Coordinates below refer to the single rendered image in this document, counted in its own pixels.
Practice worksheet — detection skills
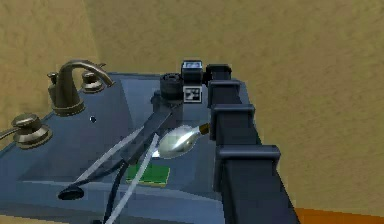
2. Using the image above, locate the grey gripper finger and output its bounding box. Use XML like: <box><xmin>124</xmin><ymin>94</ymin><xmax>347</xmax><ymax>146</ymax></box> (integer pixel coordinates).
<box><xmin>57</xmin><ymin>126</ymin><xmax>146</xmax><ymax>201</ymax></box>
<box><xmin>101</xmin><ymin>132</ymin><xmax>160</xmax><ymax>224</ymax></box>

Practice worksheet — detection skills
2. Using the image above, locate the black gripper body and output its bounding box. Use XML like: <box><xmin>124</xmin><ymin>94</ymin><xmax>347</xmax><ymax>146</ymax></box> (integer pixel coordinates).
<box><xmin>120</xmin><ymin>72</ymin><xmax>185</xmax><ymax>166</ymax></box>

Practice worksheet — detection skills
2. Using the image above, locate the silver light bulb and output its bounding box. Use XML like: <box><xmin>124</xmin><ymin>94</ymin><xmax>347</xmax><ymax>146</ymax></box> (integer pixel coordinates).
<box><xmin>157</xmin><ymin>122</ymin><xmax>212</xmax><ymax>160</ymax></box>

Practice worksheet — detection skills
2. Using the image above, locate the bronze curved faucet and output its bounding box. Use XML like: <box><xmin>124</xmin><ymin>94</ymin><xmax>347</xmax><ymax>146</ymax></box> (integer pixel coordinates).
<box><xmin>46</xmin><ymin>59</ymin><xmax>116</xmax><ymax>118</ymax></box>

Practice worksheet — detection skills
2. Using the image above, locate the blue-grey bathroom sink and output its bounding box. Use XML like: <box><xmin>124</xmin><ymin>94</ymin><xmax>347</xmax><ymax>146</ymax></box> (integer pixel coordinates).
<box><xmin>0</xmin><ymin>71</ymin><xmax>265</xmax><ymax>224</ymax></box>

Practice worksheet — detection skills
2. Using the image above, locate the bronze tap handle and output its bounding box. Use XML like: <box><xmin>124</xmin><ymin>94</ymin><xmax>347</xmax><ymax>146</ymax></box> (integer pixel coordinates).
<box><xmin>0</xmin><ymin>112</ymin><xmax>54</xmax><ymax>150</ymax></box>
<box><xmin>80</xmin><ymin>63</ymin><xmax>108</xmax><ymax>94</ymax></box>

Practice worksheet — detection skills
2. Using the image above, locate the green flat square pad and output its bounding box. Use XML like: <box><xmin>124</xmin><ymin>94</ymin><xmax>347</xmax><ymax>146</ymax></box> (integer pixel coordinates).
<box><xmin>125</xmin><ymin>162</ymin><xmax>171</xmax><ymax>187</ymax></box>

